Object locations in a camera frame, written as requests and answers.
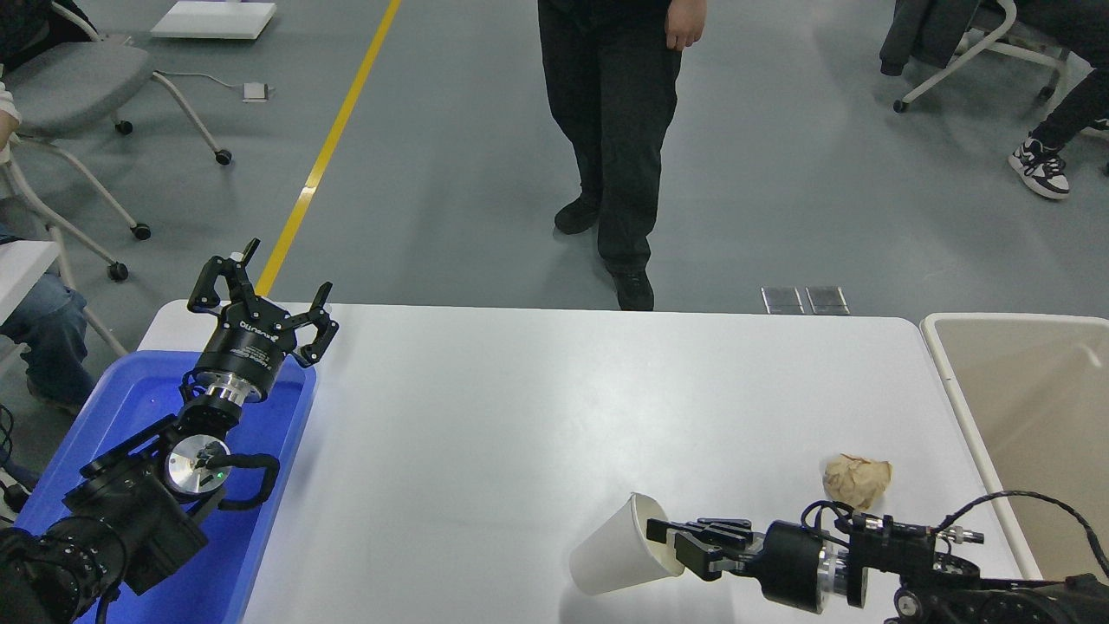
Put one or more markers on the seated person in jeans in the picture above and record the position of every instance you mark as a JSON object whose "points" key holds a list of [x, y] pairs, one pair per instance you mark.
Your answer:
{"points": [[48, 329]]}

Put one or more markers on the silver floor plate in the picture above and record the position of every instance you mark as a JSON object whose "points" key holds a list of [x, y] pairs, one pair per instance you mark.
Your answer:
{"points": [[783, 301], [827, 300]]}

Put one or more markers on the white flat platform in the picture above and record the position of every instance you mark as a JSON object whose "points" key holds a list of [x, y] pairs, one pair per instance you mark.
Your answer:
{"points": [[212, 19]]}

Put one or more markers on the grey wheeled chair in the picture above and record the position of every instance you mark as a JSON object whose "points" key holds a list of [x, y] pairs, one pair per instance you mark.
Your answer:
{"points": [[78, 82]]}

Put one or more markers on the standing person's left hand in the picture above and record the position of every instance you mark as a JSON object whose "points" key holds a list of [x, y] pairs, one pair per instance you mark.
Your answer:
{"points": [[686, 22]]}

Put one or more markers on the small white table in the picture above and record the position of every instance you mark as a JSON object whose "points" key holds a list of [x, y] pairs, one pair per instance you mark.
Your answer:
{"points": [[22, 264]]}

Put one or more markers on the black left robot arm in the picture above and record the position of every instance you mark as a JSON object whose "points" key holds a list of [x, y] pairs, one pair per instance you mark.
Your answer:
{"points": [[130, 511]]}

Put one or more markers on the white-framed wheeled chair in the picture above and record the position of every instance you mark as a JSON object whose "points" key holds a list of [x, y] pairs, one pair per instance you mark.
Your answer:
{"points": [[140, 231]]}

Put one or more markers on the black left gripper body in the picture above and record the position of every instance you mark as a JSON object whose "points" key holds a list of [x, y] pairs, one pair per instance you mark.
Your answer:
{"points": [[245, 347]]}

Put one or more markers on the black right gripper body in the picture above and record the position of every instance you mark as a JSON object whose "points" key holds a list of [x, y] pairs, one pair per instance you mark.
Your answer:
{"points": [[788, 563]]}

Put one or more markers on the blue plastic tray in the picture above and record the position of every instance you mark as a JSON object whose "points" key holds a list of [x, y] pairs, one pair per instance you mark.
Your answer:
{"points": [[269, 485]]}

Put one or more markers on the white-framed chair with jacket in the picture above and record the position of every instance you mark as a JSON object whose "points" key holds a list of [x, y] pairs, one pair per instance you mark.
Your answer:
{"points": [[962, 54]]}

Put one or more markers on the white power adapter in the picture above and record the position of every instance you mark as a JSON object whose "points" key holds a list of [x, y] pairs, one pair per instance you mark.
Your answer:
{"points": [[255, 91]]}

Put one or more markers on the white paper cup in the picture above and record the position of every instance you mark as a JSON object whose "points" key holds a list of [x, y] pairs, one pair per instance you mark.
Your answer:
{"points": [[615, 550]]}

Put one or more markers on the dark jacket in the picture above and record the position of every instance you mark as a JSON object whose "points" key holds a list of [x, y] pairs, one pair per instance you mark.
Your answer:
{"points": [[923, 30]]}

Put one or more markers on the seated person with sneakers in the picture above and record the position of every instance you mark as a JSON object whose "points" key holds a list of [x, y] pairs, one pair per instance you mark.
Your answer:
{"points": [[1040, 165]]}

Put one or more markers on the large pale bin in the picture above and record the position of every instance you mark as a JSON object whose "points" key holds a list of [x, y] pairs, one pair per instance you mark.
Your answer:
{"points": [[1022, 399]]}

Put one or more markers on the standing person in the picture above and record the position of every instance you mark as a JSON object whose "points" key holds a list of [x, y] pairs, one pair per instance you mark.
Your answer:
{"points": [[615, 113]]}

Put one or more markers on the crumpled tan paper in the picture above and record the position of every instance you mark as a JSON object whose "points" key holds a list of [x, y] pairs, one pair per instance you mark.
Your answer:
{"points": [[858, 481]]}

